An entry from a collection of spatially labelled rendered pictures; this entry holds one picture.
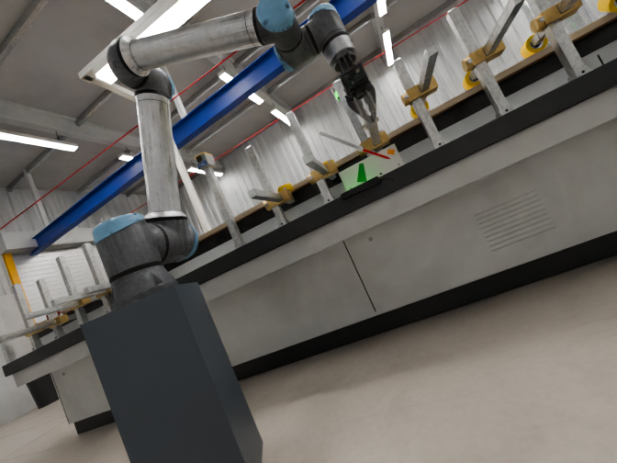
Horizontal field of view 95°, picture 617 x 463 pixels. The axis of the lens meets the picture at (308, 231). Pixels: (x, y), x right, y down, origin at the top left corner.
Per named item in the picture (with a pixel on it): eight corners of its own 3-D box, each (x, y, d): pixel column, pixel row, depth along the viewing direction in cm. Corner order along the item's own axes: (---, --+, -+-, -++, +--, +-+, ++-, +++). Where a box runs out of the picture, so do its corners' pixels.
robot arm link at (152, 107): (136, 267, 101) (112, 58, 100) (172, 261, 117) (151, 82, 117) (172, 265, 97) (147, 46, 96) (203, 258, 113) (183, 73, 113)
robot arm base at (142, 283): (166, 288, 80) (154, 256, 81) (97, 318, 77) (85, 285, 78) (186, 285, 99) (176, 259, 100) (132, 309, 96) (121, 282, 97)
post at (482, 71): (513, 114, 105) (455, 5, 109) (503, 118, 106) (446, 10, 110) (510, 117, 109) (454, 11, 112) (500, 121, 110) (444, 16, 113)
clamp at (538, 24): (585, 3, 97) (577, -10, 97) (541, 27, 100) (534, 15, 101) (574, 15, 102) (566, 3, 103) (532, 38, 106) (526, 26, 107)
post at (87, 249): (112, 315, 169) (84, 242, 173) (107, 317, 170) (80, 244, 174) (117, 313, 173) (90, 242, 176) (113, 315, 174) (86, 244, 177)
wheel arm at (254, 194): (257, 197, 107) (253, 186, 108) (251, 200, 108) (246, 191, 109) (296, 202, 149) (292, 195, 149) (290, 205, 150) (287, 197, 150)
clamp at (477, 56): (507, 46, 104) (500, 35, 104) (469, 68, 108) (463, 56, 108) (500, 55, 110) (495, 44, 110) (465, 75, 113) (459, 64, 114)
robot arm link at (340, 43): (327, 62, 93) (353, 45, 90) (333, 75, 93) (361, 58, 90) (320, 47, 85) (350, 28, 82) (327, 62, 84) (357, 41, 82)
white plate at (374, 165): (404, 164, 116) (394, 142, 117) (347, 193, 124) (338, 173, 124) (404, 164, 117) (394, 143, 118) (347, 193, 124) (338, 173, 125)
